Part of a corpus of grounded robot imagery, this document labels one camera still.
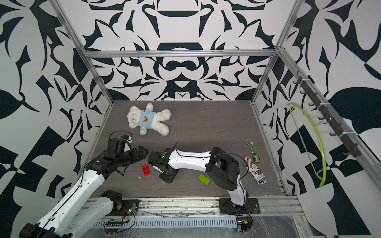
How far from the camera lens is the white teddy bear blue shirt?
39.3 inches

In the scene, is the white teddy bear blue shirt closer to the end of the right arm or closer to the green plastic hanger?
the end of the right arm

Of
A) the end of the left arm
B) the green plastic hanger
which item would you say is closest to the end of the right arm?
the end of the left arm
